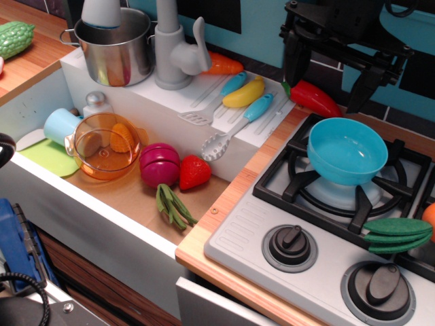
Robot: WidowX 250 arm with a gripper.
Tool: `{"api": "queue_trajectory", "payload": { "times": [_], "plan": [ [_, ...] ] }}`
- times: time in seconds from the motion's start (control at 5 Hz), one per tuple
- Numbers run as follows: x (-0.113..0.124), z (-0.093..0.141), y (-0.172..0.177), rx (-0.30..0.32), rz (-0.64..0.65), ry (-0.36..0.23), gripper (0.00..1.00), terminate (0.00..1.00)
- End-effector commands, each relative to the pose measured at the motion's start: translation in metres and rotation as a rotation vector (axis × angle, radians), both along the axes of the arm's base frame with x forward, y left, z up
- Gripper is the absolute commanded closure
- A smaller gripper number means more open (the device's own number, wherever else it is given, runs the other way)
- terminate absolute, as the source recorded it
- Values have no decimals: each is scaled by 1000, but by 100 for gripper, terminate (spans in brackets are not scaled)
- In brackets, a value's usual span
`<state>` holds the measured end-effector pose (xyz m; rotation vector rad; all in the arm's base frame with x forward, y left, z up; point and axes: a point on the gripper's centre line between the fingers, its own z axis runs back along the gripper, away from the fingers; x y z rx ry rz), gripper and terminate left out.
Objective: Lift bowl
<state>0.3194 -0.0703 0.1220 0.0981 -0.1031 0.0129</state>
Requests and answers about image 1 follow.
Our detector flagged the blue handled pasta spoon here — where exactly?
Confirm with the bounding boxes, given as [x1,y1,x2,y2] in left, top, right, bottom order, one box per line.
[201,93,275,162]

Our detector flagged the light blue plastic cup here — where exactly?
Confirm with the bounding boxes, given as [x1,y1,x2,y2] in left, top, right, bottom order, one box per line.
[43,108,82,146]

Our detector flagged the green cutting mat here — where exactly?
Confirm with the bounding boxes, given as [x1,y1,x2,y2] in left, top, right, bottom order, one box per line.
[19,139,79,177]

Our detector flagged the right black stove knob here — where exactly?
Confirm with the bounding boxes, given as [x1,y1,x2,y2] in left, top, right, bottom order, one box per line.
[341,261,416,325]

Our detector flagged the blue handled slotted spatula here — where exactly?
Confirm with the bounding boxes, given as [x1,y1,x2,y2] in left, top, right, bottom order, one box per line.
[178,71,247,126]

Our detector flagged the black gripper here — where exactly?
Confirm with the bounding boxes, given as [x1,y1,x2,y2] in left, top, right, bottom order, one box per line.
[279,1,415,113]

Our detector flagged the orange transparent measuring pot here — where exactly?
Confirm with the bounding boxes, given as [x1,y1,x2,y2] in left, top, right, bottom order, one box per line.
[65,112,149,181]

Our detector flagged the magenta toy onion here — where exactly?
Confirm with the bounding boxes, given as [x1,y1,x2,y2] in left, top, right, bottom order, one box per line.
[139,143,181,189]

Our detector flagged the white salt shaker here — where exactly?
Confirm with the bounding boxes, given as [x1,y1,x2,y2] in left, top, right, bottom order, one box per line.
[83,91,114,117]

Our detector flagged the stainless steel pot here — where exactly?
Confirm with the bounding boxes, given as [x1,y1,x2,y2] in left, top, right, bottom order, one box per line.
[64,7,154,87]

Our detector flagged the white blue bottle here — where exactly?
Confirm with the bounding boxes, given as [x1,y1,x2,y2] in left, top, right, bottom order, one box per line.
[81,0,121,29]

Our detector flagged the orange toy corn piece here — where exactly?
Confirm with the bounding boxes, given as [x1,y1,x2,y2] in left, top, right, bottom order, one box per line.
[109,123,135,153]

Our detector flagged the red toy pepper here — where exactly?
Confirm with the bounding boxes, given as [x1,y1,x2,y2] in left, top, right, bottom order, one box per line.
[281,80,343,118]

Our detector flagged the grey toy stove top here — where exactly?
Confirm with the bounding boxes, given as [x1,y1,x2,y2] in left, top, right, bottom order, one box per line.
[204,114,434,325]

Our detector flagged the grey toy faucet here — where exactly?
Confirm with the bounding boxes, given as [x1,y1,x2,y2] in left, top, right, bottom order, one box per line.
[154,0,212,90]

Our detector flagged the yellow toy banana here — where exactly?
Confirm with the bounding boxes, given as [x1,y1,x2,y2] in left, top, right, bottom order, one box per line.
[222,76,265,108]

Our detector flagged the green felt beans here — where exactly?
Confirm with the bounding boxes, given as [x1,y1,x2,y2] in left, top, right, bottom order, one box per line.
[156,183,198,231]

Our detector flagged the left black stove knob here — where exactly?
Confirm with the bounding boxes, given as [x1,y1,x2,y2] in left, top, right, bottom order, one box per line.
[262,225,318,274]

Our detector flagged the blue plastic case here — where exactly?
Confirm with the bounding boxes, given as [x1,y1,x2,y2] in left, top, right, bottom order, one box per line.
[1,198,60,287]

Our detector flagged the black stove knob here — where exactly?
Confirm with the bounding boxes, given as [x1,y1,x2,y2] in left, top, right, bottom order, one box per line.
[341,261,416,325]
[262,225,318,274]

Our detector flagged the green felt pea pods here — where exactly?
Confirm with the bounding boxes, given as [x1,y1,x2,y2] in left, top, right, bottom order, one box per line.
[363,217,433,254]

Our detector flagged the orange toy carrot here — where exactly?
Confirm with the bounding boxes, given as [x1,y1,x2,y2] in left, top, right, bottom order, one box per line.
[203,51,244,75]

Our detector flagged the black stove grate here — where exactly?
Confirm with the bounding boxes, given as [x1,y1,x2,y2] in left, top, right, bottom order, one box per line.
[253,114,431,249]

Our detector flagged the toy orange fruit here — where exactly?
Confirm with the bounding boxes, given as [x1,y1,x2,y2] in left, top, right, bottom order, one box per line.
[421,203,435,242]

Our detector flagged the black braided cable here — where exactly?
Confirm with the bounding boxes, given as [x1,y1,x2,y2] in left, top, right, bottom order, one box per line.
[0,272,51,326]

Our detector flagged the blue plastic bowl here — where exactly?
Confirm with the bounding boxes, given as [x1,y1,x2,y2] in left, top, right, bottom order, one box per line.
[307,117,388,185]

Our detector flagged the red toy strawberry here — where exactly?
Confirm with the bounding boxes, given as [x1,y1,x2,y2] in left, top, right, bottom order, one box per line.
[179,155,212,190]

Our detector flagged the green toy bitter gourd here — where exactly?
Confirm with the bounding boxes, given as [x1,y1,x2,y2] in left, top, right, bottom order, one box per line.
[1,21,35,60]

